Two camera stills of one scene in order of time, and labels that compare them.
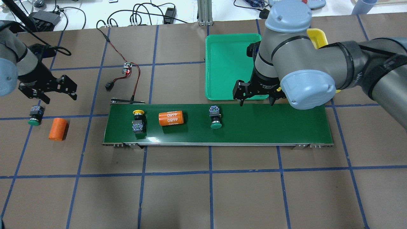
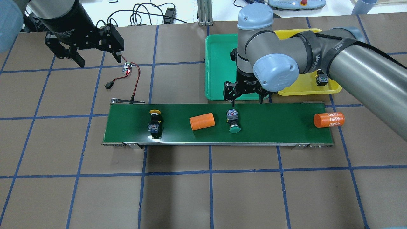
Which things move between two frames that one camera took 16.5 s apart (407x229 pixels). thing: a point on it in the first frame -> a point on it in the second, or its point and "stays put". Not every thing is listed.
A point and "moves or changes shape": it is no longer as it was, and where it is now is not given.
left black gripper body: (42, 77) -> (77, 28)
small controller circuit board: (127, 66) stays put
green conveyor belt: (216, 123) stays put
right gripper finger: (272, 99) -> (263, 93)
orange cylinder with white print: (167, 118) -> (329, 119)
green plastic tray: (226, 61) stays put
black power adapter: (170, 12) stays put
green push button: (37, 113) -> (232, 115)
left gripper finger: (38, 93) -> (75, 56)
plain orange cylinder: (58, 129) -> (202, 121)
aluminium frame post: (204, 13) stays put
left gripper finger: (66, 85) -> (112, 41)
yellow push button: (139, 126) moves or changes shape
